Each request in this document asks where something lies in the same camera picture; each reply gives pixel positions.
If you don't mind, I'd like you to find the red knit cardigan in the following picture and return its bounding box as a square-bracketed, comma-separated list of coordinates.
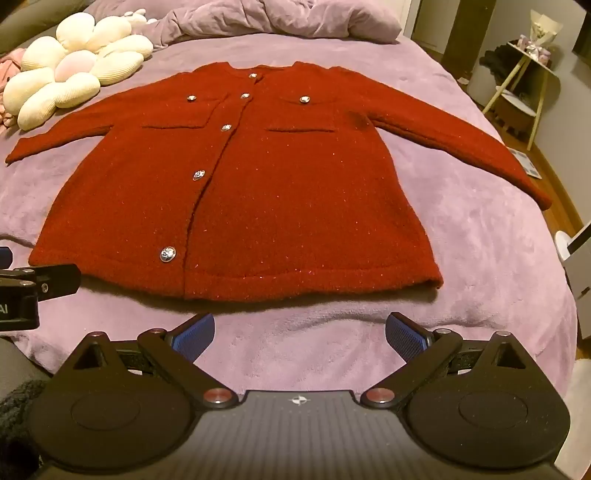
[7, 62, 551, 302]

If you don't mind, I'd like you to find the white box at bedside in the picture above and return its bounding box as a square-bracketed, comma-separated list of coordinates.
[554, 224, 591, 339]

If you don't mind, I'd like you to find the booklet on floor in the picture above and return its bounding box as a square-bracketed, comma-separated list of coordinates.
[509, 148, 542, 180]

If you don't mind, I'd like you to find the cream flower shaped pillow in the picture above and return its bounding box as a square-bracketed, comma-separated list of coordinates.
[1, 12, 153, 131]

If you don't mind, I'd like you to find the pink cloth at bedside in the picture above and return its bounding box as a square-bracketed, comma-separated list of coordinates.
[0, 47, 27, 135]

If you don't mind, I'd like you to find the yellow legged side table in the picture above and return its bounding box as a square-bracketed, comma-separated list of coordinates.
[479, 37, 555, 151]

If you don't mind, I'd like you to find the small white plush toy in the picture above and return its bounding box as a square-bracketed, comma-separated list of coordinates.
[122, 8, 156, 27]

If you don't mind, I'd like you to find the black cloth on table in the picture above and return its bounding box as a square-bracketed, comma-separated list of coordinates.
[479, 44, 535, 93]

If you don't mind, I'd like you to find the purple crumpled duvet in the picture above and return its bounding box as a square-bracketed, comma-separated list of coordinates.
[86, 0, 403, 47]

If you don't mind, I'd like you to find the wrapped flower bouquet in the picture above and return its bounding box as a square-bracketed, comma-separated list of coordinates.
[517, 10, 563, 66]

